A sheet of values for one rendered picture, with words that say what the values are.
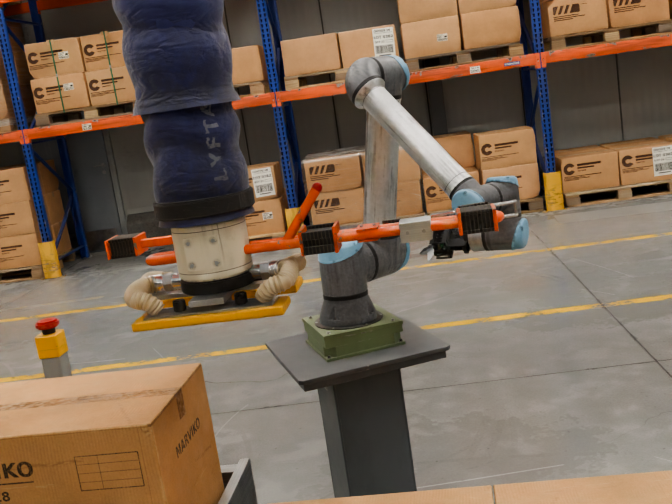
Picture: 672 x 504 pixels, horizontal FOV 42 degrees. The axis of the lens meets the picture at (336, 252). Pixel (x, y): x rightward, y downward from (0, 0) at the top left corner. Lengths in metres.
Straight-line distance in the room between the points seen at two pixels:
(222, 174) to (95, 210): 9.16
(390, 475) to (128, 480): 1.19
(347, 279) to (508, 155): 6.53
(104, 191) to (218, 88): 9.09
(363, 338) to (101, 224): 8.43
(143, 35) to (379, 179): 1.18
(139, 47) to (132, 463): 0.89
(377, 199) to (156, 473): 1.28
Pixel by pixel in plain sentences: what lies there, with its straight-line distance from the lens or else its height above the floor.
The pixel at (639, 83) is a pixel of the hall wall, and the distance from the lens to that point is 10.80.
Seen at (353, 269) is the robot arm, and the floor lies 1.02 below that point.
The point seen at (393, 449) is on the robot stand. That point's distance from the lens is 2.96.
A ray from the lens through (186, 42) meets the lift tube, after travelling 1.87.
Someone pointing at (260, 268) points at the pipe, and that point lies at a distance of 1.97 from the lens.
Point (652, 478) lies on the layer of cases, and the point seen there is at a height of 0.54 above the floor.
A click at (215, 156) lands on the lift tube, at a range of 1.89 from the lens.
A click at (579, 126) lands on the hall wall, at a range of 10.66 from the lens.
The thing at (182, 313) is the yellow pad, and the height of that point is 1.17.
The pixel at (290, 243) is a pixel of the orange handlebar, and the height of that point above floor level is 1.27.
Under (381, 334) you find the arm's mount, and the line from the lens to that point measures 2.81.
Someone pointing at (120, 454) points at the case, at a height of 0.88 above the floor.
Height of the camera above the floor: 1.61
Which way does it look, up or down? 11 degrees down
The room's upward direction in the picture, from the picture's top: 8 degrees counter-clockwise
